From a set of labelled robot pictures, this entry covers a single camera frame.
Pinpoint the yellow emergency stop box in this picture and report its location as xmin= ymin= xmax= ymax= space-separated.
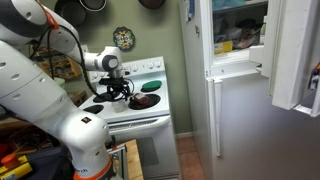
xmin=0 ymin=154 xmax=33 ymax=180

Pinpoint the wooden wall shelf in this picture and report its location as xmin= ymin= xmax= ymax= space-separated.
xmin=33 ymin=46 xmax=82 ymax=79

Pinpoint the white electric stove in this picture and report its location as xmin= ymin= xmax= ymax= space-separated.
xmin=80 ymin=57 xmax=181 ymax=180

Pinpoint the white refrigerator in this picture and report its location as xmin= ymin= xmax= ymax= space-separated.
xmin=179 ymin=0 xmax=320 ymax=180

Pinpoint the yellow box in fridge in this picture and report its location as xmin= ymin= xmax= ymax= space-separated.
xmin=214 ymin=41 xmax=233 ymax=54

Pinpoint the black hanging pan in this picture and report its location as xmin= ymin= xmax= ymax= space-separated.
xmin=54 ymin=0 xmax=87 ymax=27

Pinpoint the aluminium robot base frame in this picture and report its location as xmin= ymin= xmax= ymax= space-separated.
xmin=108 ymin=145 xmax=128 ymax=180

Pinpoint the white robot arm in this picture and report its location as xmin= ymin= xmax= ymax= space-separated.
xmin=0 ymin=0 xmax=122 ymax=180

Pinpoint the colourful decorative wall plate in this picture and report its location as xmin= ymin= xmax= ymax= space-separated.
xmin=113 ymin=26 xmax=135 ymax=51

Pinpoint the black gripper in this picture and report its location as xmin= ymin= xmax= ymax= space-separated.
xmin=98 ymin=78 xmax=134 ymax=102

